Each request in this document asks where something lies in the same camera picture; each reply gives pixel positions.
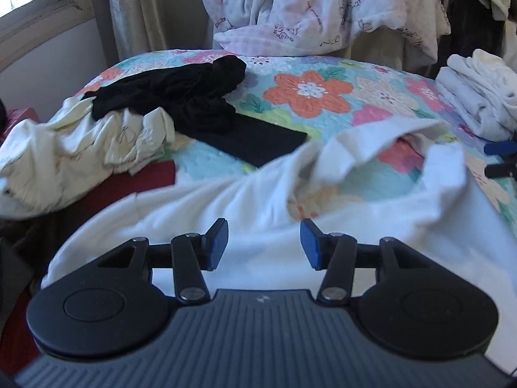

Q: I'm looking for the pink white blanket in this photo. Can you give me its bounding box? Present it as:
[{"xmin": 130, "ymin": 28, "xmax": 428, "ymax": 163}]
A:
[{"xmin": 202, "ymin": 0, "xmax": 450, "ymax": 60}]

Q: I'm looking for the beige curtain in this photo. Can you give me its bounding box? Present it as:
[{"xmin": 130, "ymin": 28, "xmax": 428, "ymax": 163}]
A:
[{"xmin": 93, "ymin": 0, "xmax": 167, "ymax": 65}]

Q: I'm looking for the cream crumpled garment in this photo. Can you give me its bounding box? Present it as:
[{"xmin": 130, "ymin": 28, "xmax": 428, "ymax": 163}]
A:
[{"xmin": 1, "ymin": 97, "xmax": 175, "ymax": 220}]

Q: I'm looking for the floral quilt bedspread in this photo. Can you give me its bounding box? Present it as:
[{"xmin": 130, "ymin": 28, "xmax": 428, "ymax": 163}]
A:
[{"xmin": 78, "ymin": 50, "xmax": 516, "ymax": 234}]

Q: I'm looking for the white garment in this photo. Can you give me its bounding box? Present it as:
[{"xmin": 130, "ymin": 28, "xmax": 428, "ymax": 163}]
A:
[{"xmin": 43, "ymin": 116, "xmax": 516, "ymax": 372}]

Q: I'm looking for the dark red garment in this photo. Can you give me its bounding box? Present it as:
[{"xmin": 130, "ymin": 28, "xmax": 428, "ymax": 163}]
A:
[{"xmin": 0, "ymin": 106, "xmax": 178, "ymax": 377}]

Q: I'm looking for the folded white clothes stack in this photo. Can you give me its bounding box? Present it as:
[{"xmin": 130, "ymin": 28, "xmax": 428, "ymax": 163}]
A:
[{"xmin": 435, "ymin": 49, "xmax": 516, "ymax": 142}]

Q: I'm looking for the window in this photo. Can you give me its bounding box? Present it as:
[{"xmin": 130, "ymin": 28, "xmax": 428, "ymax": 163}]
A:
[{"xmin": 1, "ymin": 0, "xmax": 94, "ymax": 69}]

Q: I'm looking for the black garment on bed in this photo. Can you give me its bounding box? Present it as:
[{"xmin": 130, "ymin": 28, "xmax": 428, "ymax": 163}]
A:
[{"xmin": 83, "ymin": 55, "xmax": 308, "ymax": 167}]

